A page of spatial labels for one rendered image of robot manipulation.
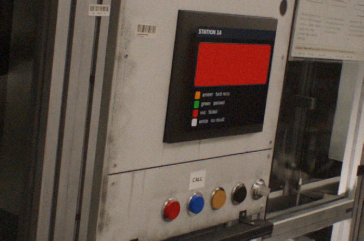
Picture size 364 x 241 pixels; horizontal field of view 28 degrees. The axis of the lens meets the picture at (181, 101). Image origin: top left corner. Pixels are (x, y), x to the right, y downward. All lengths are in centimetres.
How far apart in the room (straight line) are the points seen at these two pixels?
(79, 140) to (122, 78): 10
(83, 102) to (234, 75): 29
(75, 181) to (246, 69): 36
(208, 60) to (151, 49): 11
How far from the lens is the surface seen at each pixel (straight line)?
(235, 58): 116
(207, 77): 111
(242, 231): 126
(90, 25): 96
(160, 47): 105
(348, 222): 174
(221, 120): 116
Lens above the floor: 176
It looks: 9 degrees down
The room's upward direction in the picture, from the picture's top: 7 degrees clockwise
